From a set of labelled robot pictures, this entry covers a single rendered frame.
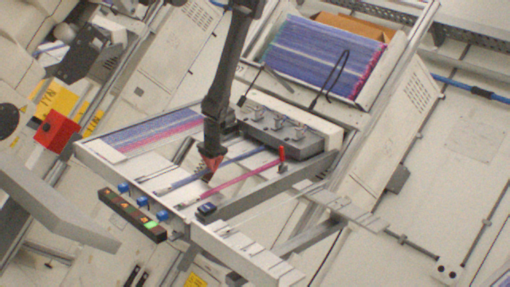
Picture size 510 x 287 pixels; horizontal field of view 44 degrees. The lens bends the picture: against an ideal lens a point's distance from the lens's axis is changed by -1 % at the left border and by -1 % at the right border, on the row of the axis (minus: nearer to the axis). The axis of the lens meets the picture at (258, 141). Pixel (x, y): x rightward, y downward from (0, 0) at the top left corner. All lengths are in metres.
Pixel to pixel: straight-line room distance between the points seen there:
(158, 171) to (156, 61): 1.38
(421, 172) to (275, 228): 1.00
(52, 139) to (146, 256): 0.68
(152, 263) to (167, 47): 1.49
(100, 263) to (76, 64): 1.13
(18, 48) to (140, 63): 1.93
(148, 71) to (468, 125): 1.86
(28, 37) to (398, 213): 2.68
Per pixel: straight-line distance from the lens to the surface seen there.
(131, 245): 2.55
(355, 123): 2.40
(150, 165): 2.31
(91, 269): 2.66
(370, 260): 3.84
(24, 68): 1.62
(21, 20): 1.64
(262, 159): 2.33
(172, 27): 3.57
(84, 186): 3.58
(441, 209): 3.78
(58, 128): 2.82
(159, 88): 3.62
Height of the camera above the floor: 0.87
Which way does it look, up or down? 5 degrees up
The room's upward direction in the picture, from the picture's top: 31 degrees clockwise
